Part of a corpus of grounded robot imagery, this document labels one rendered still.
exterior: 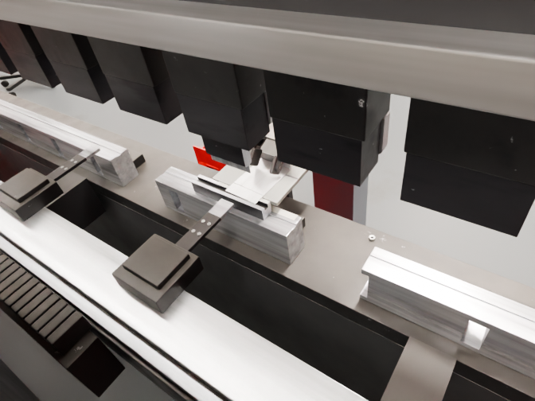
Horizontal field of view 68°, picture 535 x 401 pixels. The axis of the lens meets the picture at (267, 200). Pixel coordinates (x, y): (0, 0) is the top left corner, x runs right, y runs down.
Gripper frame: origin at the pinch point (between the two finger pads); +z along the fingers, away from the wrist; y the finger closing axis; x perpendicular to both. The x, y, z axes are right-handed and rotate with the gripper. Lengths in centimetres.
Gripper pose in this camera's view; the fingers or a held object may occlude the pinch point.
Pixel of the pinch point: (265, 161)
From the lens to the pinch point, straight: 87.7
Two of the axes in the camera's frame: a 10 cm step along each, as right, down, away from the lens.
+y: 7.8, 3.5, -5.1
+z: -2.9, 9.4, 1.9
